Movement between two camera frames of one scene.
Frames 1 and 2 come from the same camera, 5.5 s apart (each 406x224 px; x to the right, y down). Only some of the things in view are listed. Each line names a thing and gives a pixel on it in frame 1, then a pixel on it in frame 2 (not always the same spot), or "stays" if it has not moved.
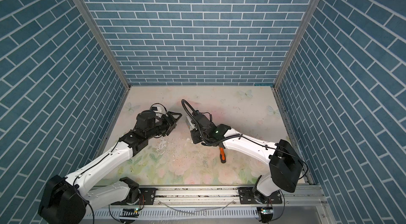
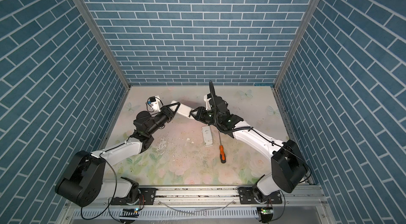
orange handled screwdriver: x=222 y=156 stays
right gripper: x=193 y=132 to x=199 y=108
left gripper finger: x=173 y=117 to x=178 y=104
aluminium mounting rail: x=310 y=197 stays
